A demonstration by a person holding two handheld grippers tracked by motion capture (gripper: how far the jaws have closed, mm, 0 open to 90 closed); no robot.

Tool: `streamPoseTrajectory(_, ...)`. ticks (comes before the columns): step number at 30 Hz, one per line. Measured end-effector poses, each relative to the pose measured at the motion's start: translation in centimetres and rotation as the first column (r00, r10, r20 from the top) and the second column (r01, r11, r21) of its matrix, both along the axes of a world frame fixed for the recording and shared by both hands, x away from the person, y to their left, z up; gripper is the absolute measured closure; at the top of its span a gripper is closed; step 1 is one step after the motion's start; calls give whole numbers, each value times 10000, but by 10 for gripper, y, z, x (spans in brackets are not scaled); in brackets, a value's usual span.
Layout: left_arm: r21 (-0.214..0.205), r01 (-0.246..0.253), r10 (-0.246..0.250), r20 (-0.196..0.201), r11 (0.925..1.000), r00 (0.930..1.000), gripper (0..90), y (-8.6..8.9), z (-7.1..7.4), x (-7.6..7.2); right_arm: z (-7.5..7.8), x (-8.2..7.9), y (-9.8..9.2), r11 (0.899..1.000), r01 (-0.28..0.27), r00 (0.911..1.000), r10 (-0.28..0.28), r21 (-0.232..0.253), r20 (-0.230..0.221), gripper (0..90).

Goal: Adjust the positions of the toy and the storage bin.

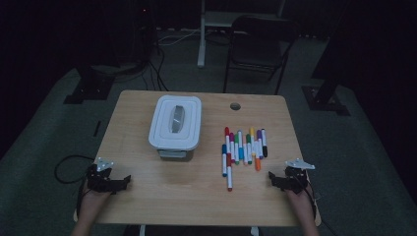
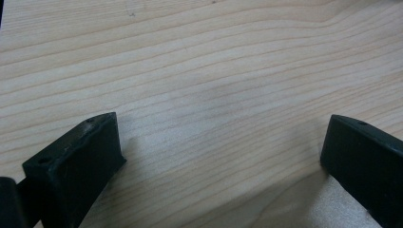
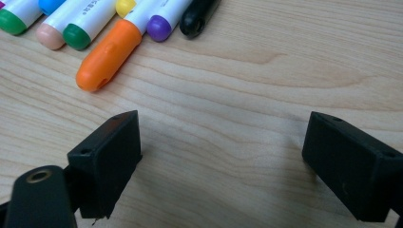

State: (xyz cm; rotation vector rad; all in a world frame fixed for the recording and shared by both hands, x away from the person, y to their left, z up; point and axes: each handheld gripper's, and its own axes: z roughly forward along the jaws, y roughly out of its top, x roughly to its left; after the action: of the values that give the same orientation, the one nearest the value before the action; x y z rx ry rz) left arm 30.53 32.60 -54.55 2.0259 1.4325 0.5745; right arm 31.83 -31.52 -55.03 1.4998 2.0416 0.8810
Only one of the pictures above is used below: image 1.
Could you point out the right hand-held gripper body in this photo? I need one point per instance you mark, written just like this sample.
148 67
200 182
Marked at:
295 180

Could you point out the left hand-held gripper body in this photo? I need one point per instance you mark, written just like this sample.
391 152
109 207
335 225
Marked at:
100 180

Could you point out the orange marker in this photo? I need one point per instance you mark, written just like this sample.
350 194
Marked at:
257 164

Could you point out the black marker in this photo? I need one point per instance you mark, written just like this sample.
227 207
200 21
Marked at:
264 151

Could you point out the peach marker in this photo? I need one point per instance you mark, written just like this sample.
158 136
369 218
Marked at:
245 155

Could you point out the light blue marker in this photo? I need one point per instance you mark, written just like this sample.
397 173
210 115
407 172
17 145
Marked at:
240 153

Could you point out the red marker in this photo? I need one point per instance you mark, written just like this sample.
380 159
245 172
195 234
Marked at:
229 177
226 131

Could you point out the dark green marker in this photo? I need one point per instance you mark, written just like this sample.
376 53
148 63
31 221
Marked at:
248 139

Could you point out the yellow marker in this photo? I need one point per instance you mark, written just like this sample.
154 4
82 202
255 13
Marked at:
252 132

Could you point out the dark blue marker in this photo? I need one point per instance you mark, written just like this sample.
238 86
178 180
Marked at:
224 164

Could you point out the light green marker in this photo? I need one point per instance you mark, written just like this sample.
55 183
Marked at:
236 139

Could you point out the clear plastic storage box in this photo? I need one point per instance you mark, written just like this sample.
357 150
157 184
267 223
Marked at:
175 154

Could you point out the magenta marker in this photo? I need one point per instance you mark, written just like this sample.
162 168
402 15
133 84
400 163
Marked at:
232 137

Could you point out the white box lid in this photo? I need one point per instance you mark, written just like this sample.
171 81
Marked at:
164 131

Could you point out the person's left hand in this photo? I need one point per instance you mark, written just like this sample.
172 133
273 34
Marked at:
91 201

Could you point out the person's right hand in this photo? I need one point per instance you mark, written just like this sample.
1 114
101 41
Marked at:
301 203

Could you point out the grey tape piece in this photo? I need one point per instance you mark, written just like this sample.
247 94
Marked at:
316 196

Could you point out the white table leg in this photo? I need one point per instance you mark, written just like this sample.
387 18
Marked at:
142 230
255 231

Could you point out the small black floor object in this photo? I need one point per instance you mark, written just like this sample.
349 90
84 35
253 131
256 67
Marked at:
97 128

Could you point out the grey table grommet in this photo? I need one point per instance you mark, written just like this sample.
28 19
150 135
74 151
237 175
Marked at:
235 106

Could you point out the black stand base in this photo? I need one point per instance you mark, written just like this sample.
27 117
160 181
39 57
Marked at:
91 88
324 98

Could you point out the black folding chair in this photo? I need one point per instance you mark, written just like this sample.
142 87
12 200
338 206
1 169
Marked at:
259 49

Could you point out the dark equipment tower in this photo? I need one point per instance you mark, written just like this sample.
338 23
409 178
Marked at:
144 32

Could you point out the white desk frame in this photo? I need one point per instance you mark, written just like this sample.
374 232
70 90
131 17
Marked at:
201 49

